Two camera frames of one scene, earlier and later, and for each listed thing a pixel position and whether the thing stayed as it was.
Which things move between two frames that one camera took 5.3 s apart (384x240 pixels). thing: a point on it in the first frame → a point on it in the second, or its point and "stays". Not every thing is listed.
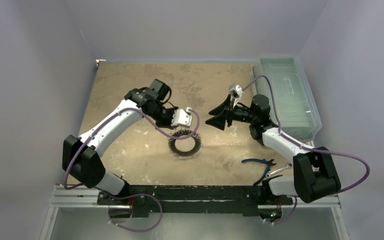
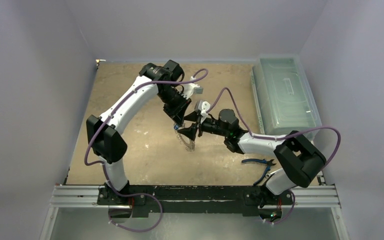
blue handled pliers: (269, 162) stays
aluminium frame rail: (68, 197) stays
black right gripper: (230, 112) → (200, 124)
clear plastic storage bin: (297, 103) stays
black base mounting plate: (144, 199) stays
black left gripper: (168, 124) → (177, 113)
